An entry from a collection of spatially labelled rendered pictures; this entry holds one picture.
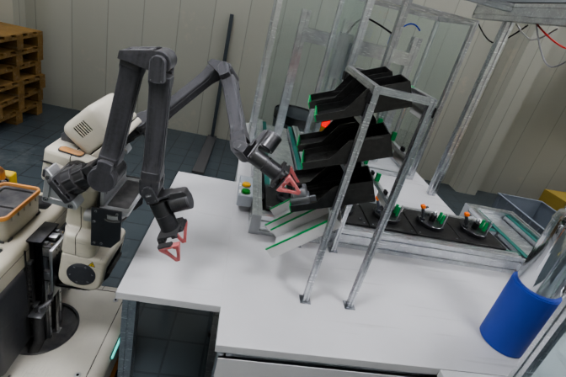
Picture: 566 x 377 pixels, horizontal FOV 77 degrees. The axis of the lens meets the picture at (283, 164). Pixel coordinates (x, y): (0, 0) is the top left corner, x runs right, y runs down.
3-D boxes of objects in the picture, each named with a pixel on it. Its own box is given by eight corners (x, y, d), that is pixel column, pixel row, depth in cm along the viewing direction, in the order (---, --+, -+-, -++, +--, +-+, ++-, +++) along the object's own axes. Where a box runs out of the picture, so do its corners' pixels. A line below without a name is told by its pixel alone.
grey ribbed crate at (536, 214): (536, 266, 243) (554, 238, 233) (484, 215, 299) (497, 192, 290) (590, 274, 249) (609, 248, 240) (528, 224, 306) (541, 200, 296)
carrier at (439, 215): (416, 237, 173) (426, 215, 168) (398, 210, 194) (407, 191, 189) (461, 245, 176) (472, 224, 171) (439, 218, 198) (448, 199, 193)
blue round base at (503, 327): (494, 356, 127) (533, 300, 116) (471, 321, 141) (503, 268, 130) (532, 361, 129) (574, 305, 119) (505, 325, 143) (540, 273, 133)
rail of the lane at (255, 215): (248, 232, 160) (253, 212, 155) (251, 154, 240) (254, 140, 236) (259, 235, 160) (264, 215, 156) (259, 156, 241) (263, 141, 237)
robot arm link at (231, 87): (227, 82, 149) (215, 65, 140) (239, 77, 148) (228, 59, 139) (242, 167, 125) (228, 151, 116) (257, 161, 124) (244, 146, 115)
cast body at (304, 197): (291, 206, 122) (287, 188, 119) (292, 200, 126) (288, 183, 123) (316, 203, 120) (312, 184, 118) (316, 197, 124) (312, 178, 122)
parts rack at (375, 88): (300, 303, 129) (372, 85, 97) (291, 241, 162) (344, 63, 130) (355, 310, 132) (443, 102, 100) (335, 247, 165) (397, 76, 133)
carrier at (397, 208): (369, 229, 169) (377, 207, 164) (356, 203, 191) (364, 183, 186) (415, 237, 173) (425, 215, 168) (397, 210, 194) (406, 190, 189)
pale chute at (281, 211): (270, 233, 141) (264, 225, 140) (274, 216, 153) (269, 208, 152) (333, 204, 133) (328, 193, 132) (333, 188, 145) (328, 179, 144)
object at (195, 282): (114, 298, 116) (115, 291, 115) (178, 175, 198) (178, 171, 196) (322, 326, 125) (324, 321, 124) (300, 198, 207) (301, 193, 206)
